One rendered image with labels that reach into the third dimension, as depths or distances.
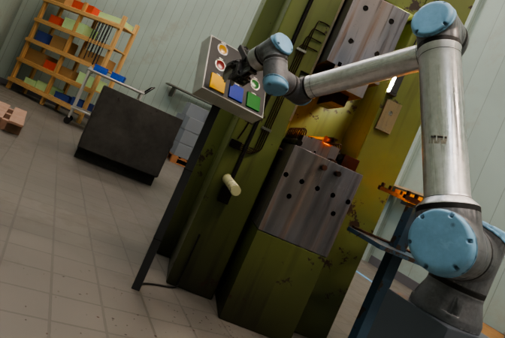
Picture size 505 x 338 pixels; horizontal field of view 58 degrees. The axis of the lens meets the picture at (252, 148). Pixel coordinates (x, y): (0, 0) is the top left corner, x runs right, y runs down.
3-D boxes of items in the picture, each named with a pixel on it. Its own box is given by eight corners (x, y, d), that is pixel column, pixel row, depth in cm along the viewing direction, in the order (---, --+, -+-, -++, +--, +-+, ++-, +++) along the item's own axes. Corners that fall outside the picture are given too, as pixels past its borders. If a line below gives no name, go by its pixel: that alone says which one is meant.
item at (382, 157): (324, 344, 249) (493, -40, 251) (281, 327, 245) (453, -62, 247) (304, 312, 292) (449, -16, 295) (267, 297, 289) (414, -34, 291)
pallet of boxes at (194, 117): (207, 176, 923) (231, 121, 924) (170, 161, 892) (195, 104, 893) (192, 165, 1038) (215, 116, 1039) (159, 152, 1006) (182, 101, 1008)
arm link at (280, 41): (276, 49, 160) (276, 25, 164) (253, 64, 169) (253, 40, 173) (295, 58, 166) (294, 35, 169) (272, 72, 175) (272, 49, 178)
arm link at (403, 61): (476, 35, 142) (294, 86, 183) (465, 15, 133) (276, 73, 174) (480, 68, 139) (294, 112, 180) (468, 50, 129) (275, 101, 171)
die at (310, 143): (334, 163, 230) (340, 147, 230) (298, 146, 227) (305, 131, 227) (312, 157, 272) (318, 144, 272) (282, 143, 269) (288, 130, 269)
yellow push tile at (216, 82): (224, 93, 196) (226, 78, 200) (210, 86, 192) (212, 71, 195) (221, 95, 197) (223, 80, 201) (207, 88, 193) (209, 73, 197)
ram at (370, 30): (393, 92, 232) (424, 21, 233) (326, 60, 227) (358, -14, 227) (362, 98, 274) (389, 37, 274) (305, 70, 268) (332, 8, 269)
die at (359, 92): (362, 98, 230) (370, 81, 230) (327, 82, 227) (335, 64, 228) (336, 103, 272) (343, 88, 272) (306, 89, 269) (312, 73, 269)
